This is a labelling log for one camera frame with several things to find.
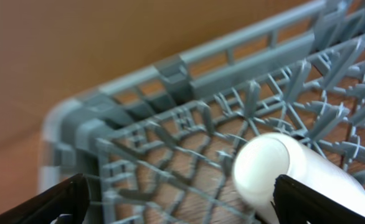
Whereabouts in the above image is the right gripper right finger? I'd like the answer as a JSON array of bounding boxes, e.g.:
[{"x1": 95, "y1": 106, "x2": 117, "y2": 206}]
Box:
[{"x1": 272, "y1": 175, "x2": 365, "y2": 224}]

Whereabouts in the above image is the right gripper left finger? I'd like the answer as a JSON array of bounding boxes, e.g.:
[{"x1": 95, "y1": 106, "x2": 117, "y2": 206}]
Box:
[{"x1": 0, "y1": 174, "x2": 90, "y2": 224}]

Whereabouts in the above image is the white cup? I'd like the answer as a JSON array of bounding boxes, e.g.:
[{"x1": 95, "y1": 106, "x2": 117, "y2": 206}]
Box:
[{"x1": 232, "y1": 133, "x2": 365, "y2": 223}]

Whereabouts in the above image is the grey dishwasher rack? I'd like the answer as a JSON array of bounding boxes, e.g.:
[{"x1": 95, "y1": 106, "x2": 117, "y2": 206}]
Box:
[{"x1": 39, "y1": 1, "x2": 365, "y2": 223}]

